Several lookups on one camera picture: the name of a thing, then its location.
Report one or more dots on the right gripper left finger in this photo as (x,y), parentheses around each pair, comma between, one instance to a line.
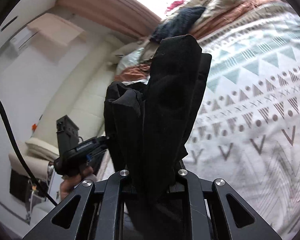
(94,210)

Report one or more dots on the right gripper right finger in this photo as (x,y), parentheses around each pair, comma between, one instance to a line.
(214,210)

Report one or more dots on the large black shirt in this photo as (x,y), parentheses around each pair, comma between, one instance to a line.
(148,126)

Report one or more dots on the red clothes by window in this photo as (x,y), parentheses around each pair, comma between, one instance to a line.
(174,4)

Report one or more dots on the person left hand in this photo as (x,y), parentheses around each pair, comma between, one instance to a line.
(68,184)

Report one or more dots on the cream leather headboard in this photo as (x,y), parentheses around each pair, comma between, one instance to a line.
(81,97)

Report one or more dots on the white bedside cabinet left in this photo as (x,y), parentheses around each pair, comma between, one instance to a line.
(24,189)

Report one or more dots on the patterned white bed cover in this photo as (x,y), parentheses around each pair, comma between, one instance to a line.
(247,129)

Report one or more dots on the orange brown blanket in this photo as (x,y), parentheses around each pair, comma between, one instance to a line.
(141,70)

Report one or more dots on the light green pillow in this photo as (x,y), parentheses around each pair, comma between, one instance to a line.
(129,60)

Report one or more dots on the grey plush toy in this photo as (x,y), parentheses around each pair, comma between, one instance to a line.
(124,50)

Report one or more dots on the beige hanging cloth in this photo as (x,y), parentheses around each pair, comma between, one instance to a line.
(54,36)

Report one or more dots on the left pink curtain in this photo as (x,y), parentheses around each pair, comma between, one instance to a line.
(128,17)

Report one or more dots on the dark knitted sweater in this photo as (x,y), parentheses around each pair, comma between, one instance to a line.
(178,25)

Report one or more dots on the beige duvet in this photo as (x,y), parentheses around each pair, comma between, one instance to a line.
(213,16)

